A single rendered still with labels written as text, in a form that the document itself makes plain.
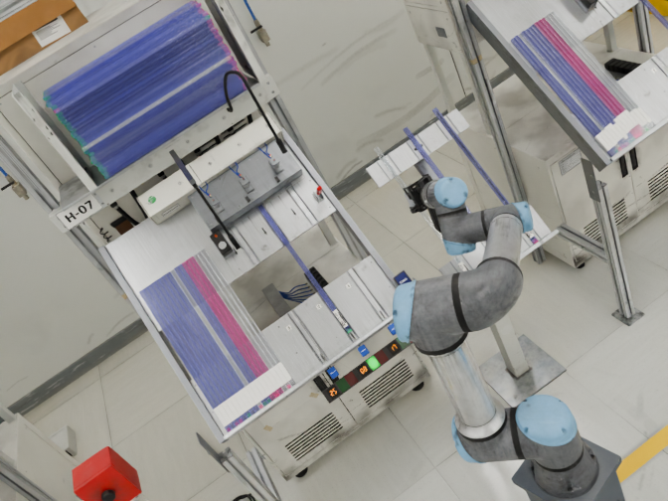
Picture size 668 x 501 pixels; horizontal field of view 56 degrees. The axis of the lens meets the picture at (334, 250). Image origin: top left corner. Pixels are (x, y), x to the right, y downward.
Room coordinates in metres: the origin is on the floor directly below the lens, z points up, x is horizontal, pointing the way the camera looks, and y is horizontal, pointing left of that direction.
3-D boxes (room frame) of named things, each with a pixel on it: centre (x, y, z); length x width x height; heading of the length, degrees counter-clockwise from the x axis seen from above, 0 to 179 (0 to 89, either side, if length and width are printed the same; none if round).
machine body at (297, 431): (1.99, 0.31, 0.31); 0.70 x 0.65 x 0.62; 98
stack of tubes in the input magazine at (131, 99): (1.88, 0.23, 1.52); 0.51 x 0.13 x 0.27; 98
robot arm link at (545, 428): (0.84, -0.21, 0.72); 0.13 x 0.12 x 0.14; 61
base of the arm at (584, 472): (0.83, -0.22, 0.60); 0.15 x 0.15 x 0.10
